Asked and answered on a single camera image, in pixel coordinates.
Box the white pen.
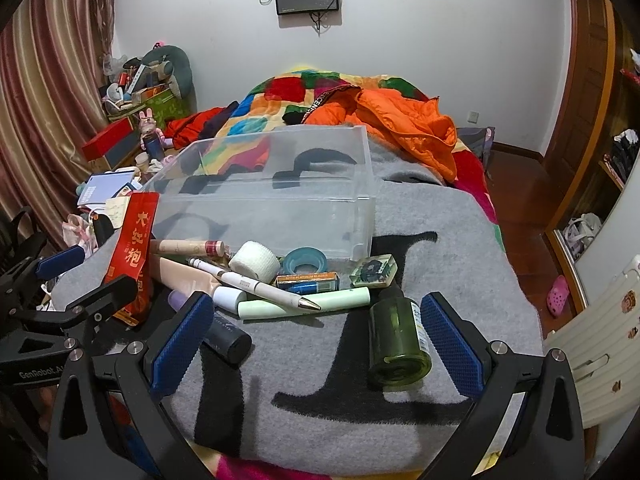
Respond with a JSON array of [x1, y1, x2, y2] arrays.
[[187, 256, 322, 312]]

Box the pink slipper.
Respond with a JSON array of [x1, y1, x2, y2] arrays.
[[546, 275, 571, 317]]

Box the black chair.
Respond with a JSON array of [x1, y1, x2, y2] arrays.
[[0, 205, 51, 271]]

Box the pink plastic bag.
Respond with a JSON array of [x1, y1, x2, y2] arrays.
[[61, 212, 98, 256]]

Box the blue notebook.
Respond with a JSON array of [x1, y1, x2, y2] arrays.
[[76, 169, 137, 208]]

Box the wooden wardrobe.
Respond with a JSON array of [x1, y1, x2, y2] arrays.
[[542, 0, 640, 311]]

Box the green glass bottle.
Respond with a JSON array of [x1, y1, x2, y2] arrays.
[[367, 296, 433, 388]]

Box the small blue orange box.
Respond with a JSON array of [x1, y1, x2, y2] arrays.
[[275, 272, 341, 295]]

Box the grey blanket with black letters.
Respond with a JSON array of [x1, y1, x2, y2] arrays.
[[50, 145, 546, 476]]

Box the red garment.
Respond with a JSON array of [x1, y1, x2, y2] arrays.
[[167, 107, 241, 148]]

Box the colourful patchwork blanket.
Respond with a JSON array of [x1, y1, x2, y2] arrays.
[[165, 66, 507, 261]]

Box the blue bottle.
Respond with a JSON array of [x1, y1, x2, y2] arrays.
[[142, 132, 165, 161]]

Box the blue tape roll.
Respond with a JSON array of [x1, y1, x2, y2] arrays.
[[282, 247, 328, 283]]

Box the white gauze roll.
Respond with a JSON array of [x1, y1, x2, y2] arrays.
[[228, 241, 282, 283]]

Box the lavender bottle with white cap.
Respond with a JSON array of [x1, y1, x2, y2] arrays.
[[167, 285, 249, 315]]

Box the red box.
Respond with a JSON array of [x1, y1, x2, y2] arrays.
[[81, 120, 138, 161]]

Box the grey purple pillow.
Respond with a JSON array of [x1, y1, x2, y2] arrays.
[[457, 127, 496, 166]]

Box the red printed packet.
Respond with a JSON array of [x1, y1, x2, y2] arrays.
[[102, 191, 161, 328]]

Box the square block with dark print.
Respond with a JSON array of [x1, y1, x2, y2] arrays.
[[350, 255, 398, 288]]

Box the orange jacket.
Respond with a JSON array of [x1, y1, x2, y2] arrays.
[[302, 85, 458, 183]]

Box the black cylinder bottle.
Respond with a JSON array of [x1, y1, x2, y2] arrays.
[[202, 310, 253, 366]]

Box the peach cream tube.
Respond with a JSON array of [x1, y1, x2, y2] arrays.
[[150, 255, 223, 298]]

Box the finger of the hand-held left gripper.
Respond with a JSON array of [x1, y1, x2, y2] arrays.
[[0, 246, 87, 306], [0, 276, 140, 348]]

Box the beige stick with red cap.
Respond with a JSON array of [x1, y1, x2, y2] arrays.
[[150, 239, 226, 257]]

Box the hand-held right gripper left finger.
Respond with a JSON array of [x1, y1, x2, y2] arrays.
[[47, 291, 216, 480]]

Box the pink bunny toy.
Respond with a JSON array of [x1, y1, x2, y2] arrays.
[[137, 109, 163, 136]]

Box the striped curtain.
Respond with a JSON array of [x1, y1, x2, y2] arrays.
[[0, 0, 121, 241]]

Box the green box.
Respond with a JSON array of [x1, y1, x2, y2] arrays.
[[145, 87, 193, 128]]

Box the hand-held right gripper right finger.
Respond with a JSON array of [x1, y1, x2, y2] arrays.
[[420, 292, 586, 480]]

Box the clear plastic storage box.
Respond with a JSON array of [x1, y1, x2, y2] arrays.
[[135, 125, 378, 263]]

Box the white plastic chair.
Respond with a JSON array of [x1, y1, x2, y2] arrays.
[[542, 255, 640, 428]]

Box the beige paper card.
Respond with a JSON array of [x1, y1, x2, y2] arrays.
[[105, 196, 132, 231]]

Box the dark hanging clothes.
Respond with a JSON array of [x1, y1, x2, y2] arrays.
[[612, 130, 640, 186]]

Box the light green tube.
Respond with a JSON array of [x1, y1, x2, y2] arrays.
[[237, 287, 372, 320]]

